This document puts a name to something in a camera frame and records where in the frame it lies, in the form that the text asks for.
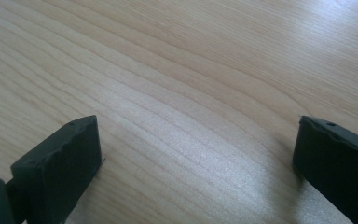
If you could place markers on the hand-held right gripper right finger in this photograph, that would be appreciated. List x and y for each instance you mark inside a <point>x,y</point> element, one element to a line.
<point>338,161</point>

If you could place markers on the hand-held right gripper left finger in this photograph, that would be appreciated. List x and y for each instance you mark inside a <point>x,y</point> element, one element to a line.
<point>59,168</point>

